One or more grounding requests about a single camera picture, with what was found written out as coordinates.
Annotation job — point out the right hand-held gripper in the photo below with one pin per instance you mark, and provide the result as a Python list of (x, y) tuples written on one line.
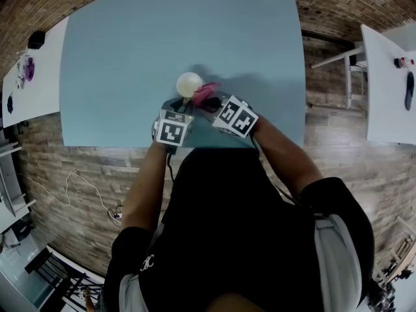
[(234, 117)]

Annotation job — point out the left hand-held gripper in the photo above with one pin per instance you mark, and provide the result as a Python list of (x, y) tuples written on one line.
[(170, 127)]

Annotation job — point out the pink cloth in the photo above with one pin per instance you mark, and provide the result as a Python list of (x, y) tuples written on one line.
[(203, 93)]

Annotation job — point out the white mug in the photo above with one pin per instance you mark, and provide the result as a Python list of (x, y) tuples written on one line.
[(188, 84)]

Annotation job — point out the person's right forearm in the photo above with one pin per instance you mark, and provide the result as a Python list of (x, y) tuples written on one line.
[(286, 159)]

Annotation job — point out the person's left forearm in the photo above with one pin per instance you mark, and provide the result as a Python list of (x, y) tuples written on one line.
[(143, 187)]

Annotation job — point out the white power strip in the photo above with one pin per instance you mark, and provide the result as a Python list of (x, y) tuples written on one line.
[(117, 215)]

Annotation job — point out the person's black shirt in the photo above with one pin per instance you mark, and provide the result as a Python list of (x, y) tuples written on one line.
[(234, 232)]

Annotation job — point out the white side table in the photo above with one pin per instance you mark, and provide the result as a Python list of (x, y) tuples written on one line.
[(31, 76)]

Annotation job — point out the purple object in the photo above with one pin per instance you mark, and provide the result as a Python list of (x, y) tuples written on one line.
[(30, 68)]

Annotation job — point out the white table with legs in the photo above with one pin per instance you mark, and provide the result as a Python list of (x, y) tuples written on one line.
[(386, 86)]

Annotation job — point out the small black box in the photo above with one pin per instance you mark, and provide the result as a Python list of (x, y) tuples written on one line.
[(36, 39)]

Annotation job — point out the black object on table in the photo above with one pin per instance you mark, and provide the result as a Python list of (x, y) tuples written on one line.
[(10, 103)]

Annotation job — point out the dark slipper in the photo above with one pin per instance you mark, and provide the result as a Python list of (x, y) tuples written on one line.
[(409, 90)]

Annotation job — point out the red capped bottle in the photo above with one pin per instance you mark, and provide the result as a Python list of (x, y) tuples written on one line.
[(404, 62)]

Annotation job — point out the black chair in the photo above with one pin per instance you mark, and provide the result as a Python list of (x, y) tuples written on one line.
[(60, 276)]

